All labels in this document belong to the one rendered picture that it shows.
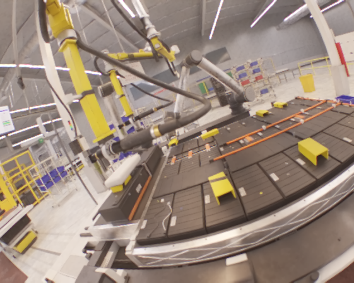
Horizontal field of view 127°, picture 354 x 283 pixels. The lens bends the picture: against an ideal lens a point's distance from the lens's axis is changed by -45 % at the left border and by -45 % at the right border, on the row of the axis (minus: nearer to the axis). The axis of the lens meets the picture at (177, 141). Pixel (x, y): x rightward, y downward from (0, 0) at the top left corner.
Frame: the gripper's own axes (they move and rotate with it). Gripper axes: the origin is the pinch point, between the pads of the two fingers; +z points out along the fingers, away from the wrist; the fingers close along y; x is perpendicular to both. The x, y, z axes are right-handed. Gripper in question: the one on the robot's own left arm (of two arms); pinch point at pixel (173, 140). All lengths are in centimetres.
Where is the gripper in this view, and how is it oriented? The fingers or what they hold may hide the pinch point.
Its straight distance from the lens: 151.6
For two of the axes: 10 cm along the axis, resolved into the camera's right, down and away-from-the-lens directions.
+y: 9.1, -3.6, -2.0
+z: 1.9, 7.9, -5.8
